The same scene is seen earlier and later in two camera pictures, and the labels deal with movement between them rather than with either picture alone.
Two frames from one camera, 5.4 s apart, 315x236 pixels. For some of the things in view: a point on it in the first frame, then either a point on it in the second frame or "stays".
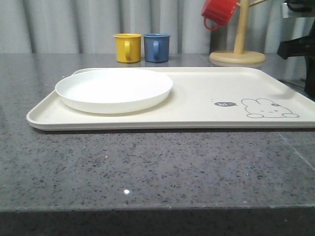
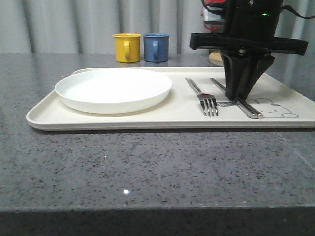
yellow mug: [128, 47] stays
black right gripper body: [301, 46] to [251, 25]
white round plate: [113, 91] stays
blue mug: [156, 47] stays
